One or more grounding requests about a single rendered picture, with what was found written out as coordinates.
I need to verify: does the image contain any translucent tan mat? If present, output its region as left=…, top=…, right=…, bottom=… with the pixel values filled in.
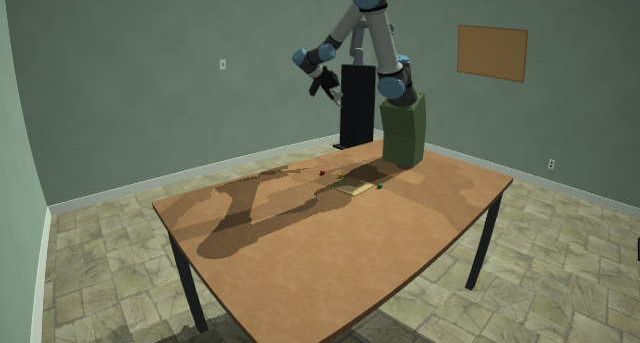
left=329, top=177, right=374, bottom=197

